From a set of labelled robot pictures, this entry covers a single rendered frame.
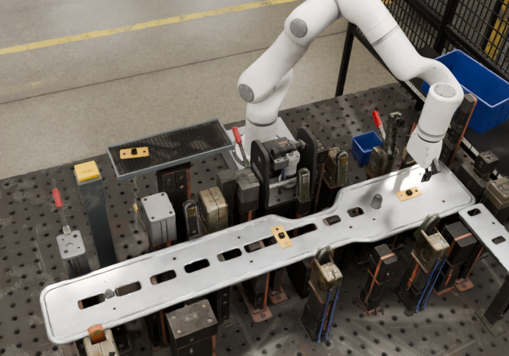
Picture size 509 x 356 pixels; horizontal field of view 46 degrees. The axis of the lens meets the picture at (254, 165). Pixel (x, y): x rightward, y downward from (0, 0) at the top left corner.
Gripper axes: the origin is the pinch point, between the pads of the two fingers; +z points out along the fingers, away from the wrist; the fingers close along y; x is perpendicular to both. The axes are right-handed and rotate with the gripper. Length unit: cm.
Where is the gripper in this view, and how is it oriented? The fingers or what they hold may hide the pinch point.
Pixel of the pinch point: (416, 169)
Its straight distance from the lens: 194.7
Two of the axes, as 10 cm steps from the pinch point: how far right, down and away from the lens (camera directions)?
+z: -0.5, 6.9, 7.2
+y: 4.1, 6.7, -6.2
